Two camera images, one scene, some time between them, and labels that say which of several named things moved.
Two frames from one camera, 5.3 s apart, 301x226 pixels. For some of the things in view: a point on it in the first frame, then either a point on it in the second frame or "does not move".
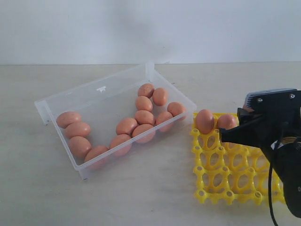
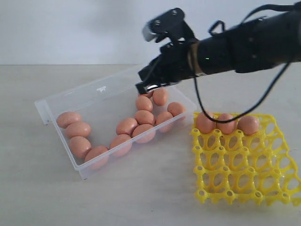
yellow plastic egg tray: [229, 173] does not move
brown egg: [226, 121] does not move
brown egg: [121, 144] does not move
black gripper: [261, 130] to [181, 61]
